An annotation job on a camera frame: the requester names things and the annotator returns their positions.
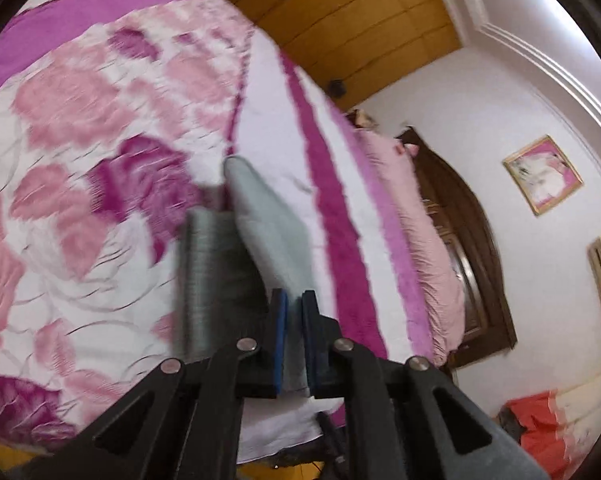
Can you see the framed wedding photo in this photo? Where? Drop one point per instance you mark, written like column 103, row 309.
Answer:
column 544, row 174

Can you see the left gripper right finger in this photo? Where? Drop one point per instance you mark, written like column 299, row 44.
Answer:
column 403, row 420

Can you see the pink fluffy pillow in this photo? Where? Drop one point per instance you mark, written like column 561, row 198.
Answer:
column 441, row 288

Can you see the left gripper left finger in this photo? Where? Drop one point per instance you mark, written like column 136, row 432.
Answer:
column 182, row 421

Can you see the small black speaker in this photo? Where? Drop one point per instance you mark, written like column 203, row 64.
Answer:
column 336, row 89

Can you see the pink striped bedspread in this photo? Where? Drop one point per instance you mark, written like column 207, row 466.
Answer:
column 116, row 117

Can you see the dark wooden headboard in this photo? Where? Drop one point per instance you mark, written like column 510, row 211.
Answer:
column 463, row 226

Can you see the grey pants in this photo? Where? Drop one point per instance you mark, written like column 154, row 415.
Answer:
column 229, row 265

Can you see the wooden wardrobe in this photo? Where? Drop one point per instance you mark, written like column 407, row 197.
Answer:
column 368, row 44

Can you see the orange cloth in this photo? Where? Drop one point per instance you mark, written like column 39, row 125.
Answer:
column 537, row 424

